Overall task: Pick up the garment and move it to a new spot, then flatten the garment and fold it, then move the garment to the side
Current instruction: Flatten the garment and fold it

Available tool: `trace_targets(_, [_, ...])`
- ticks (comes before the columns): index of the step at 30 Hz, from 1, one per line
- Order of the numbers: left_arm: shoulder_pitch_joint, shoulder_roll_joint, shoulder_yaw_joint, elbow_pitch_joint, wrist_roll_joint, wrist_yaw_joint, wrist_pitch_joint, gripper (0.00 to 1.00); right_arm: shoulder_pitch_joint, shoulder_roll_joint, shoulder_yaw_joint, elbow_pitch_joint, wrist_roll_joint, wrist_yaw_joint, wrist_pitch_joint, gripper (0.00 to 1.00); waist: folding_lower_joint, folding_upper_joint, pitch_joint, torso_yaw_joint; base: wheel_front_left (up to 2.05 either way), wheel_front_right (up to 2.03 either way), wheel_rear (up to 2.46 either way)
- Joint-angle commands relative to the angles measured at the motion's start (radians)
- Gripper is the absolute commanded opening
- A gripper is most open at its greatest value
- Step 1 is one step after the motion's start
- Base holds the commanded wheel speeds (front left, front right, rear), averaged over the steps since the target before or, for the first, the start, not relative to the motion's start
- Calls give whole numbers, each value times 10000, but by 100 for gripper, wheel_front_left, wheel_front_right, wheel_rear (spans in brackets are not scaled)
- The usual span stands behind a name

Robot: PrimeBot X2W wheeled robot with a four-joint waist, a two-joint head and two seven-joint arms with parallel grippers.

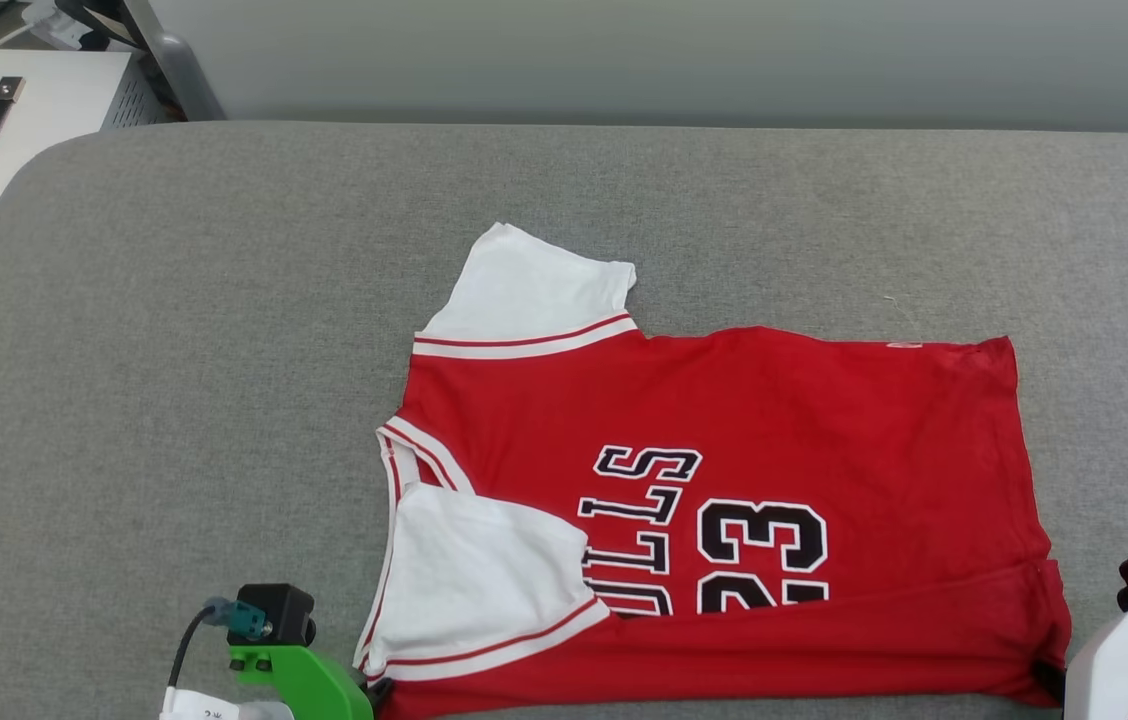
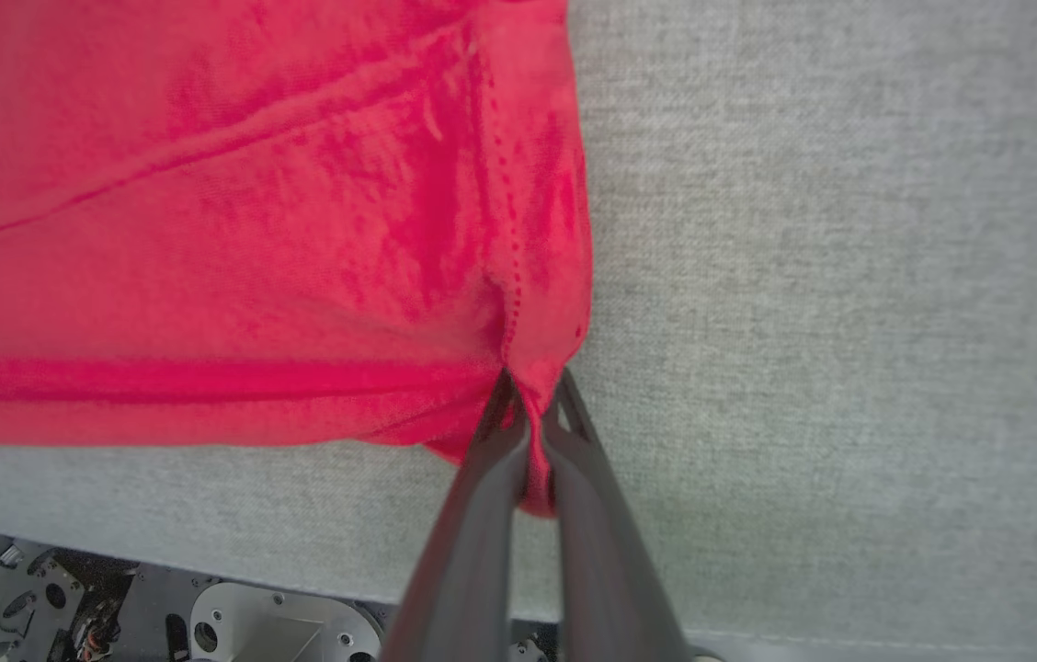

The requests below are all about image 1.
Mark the white partition board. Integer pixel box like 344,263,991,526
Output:
149,0,1128,136

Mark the red white Bulls jersey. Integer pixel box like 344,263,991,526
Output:
354,222,1073,720

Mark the black floor stand base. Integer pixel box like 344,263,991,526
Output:
54,0,143,51

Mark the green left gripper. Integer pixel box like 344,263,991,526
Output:
227,645,395,720

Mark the teal left camera connector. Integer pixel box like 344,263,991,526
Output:
202,597,275,641

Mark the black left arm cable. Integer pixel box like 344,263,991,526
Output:
167,603,217,693

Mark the grey partition support leg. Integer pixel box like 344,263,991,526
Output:
119,0,225,123

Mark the white paper label tape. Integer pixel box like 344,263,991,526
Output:
159,687,295,720

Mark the white case with black handle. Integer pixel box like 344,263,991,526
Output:
0,48,165,281

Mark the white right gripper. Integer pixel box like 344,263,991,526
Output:
1032,603,1128,720

